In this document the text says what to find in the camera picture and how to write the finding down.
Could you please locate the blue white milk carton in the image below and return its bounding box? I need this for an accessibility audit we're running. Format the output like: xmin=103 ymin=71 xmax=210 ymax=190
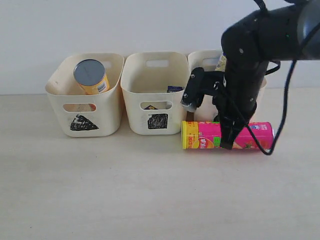
xmin=167 ymin=85 xmax=184 ymax=93

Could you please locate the cream bin triangle mark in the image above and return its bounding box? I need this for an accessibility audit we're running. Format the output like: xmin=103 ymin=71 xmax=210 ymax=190
xmin=44 ymin=52 xmax=126 ymax=138

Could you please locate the yellow chips can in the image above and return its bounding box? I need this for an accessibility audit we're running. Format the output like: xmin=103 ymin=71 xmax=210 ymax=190
xmin=73 ymin=59 xmax=110 ymax=95

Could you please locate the blue instant noodle packet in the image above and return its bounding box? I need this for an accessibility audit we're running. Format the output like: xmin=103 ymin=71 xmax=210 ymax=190
xmin=215 ymin=52 xmax=227 ymax=72

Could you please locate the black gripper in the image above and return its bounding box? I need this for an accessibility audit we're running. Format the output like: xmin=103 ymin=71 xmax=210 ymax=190
xmin=219 ymin=57 xmax=269 ymax=150

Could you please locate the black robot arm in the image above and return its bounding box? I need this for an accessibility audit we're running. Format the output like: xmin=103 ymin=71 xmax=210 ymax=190
xmin=204 ymin=0 xmax=320 ymax=149

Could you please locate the pink chips can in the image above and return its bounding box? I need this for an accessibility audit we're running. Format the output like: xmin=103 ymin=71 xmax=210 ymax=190
xmin=181 ymin=121 xmax=274 ymax=150

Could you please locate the purple drink carton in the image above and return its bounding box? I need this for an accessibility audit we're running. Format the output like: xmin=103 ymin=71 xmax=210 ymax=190
xmin=143 ymin=105 xmax=158 ymax=110

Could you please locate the cream bin square mark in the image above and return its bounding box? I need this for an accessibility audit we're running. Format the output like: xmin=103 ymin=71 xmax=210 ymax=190
xmin=120 ymin=51 xmax=192 ymax=136

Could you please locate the cream bin circle mark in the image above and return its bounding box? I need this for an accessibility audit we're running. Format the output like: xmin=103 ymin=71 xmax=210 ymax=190
xmin=187 ymin=50 xmax=267 ymax=123

